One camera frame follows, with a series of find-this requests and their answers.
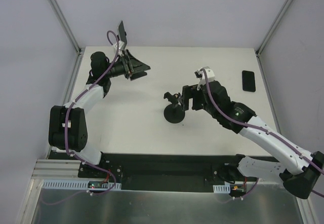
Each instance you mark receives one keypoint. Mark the aluminium corner frame post right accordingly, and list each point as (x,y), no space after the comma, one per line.
(275,24)

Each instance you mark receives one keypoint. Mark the white slotted cable duct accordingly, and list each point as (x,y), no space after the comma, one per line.
(55,184)
(222,189)

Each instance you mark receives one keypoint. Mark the black round-base phone stand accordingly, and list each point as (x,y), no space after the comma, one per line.
(122,42)

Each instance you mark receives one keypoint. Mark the aluminium corner frame post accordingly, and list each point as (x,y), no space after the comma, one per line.
(64,24)
(275,24)

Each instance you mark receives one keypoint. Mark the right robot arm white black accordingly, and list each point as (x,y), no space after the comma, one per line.
(297,169)

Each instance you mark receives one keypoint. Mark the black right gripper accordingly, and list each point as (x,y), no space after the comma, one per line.
(186,97)

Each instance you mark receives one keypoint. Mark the aluminium corner frame post left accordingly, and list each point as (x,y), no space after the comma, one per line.
(64,24)

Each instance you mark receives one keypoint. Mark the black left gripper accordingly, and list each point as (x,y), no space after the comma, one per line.
(127,65)

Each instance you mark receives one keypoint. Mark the aluminium front rail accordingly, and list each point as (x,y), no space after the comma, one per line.
(56,169)

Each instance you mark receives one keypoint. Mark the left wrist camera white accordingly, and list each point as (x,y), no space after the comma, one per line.
(116,47)

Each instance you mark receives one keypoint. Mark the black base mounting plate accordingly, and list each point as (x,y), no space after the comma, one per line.
(172,173)

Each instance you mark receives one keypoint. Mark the black clamp phone stand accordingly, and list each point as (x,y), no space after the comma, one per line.
(173,113)

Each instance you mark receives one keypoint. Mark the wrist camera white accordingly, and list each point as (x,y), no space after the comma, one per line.
(116,47)
(204,74)

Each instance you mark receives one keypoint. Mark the black smartphone silver edge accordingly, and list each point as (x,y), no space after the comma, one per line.
(121,29)

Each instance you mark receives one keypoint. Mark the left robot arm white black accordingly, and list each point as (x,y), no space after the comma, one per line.
(68,127)

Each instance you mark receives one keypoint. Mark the white slotted cable duct left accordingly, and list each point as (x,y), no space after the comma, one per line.
(55,184)

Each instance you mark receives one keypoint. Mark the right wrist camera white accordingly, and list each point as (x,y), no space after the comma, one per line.
(204,74)

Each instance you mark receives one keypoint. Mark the white slotted cable duct right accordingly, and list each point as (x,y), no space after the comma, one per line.
(222,189)

